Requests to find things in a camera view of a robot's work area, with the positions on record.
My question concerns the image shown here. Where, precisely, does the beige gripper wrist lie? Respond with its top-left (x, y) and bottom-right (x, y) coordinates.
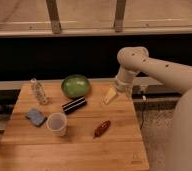
top-left (103, 77), bottom-right (132, 104)

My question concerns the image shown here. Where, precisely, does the white ceramic cup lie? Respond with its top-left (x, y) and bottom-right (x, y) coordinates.
top-left (46, 113), bottom-right (67, 136)

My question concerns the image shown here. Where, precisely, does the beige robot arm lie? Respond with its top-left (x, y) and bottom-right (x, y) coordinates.
top-left (114, 47), bottom-right (192, 171)

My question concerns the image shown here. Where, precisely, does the green bowl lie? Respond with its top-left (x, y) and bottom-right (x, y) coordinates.
top-left (61, 74), bottom-right (90, 99)

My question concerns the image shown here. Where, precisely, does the clear plastic water bottle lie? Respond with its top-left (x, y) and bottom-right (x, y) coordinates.
top-left (31, 78), bottom-right (48, 105)

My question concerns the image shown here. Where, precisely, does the blue sponge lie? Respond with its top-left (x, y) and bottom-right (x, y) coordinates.
top-left (25, 108), bottom-right (47, 127)

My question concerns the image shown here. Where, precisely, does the right metal post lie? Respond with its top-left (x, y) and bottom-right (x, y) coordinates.
top-left (113, 0), bottom-right (126, 32)

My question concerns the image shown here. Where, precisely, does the metal post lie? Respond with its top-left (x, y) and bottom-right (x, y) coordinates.
top-left (113, 0), bottom-right (126, 32)
top-left (46, 0), bottom-right (62, 34)

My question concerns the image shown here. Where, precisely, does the left metal post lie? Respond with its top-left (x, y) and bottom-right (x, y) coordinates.
top-left (46, 0), bottom-right (62, 34)

